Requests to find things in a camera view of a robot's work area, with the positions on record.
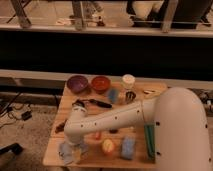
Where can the purple bowl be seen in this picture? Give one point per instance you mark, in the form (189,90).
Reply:
(77,83)

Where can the orange carrot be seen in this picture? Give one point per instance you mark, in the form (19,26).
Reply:
(98,135)

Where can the blue sponge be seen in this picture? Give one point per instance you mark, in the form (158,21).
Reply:
(113,95)

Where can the green plastic tray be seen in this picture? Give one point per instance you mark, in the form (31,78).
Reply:
(150,143)

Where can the wooden table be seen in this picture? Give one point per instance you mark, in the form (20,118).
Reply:
(96,160)

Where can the black power adapter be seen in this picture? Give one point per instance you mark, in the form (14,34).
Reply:
(26,115)

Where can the white lidded cup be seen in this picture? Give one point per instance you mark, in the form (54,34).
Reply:
(128,81)

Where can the black handled brush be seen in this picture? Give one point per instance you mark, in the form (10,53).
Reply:
(83,102)

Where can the banana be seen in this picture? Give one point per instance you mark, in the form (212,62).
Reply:
(154,92)

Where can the black remote control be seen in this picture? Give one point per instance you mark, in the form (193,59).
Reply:
(113,131)

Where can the red bowl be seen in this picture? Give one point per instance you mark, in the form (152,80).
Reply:
(100,84)

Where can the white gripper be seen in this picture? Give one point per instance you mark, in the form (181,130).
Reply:
(76,152)

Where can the metal cup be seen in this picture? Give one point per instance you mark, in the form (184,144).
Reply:
(129,97)

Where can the bunch of dark grapes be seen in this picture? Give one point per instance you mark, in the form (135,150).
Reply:
(60,127)

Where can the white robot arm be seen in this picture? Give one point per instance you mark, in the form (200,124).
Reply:
(181,132)

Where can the blue folded cloth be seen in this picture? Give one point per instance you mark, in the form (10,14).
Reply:
(127,148)

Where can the light blue towel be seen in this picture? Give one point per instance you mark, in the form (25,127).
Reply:
(64,151)

